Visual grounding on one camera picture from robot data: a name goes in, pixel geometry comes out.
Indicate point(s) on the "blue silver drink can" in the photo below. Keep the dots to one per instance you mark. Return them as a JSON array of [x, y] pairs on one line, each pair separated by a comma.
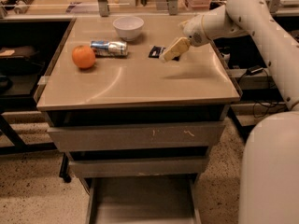
[[109, 48]]

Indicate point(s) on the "open bottom grey drawer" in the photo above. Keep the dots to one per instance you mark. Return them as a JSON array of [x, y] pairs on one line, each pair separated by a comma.
[[167, 199]]

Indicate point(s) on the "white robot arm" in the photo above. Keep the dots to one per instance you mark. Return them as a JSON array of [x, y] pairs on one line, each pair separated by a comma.
[[269, 182]]

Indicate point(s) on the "dark blue rxbar wrapper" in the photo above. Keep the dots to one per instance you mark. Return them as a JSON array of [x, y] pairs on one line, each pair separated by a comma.
[[155, 51]]

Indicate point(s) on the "top grey drawer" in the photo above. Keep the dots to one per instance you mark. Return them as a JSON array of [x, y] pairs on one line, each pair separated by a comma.
[[136, 136]]

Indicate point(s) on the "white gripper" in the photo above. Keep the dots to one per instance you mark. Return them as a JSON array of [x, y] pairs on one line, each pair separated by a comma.
[[193, 30]]

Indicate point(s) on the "orange fruit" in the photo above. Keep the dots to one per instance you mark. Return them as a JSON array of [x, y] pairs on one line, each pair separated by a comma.
[[83, 57]]

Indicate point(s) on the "white bowl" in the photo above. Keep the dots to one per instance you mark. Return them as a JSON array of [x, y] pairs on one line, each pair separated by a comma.
[[128, 28]]

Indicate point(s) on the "grey drawer cabinet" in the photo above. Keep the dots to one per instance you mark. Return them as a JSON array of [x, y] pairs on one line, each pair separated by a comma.
[[136, 89]]

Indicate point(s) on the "middle grey drawer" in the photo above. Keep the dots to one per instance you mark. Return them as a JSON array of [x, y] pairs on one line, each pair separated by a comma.
[[139, 167]]

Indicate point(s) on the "black power adapter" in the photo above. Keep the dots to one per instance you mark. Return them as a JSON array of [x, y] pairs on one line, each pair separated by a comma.
[[254, 70]]

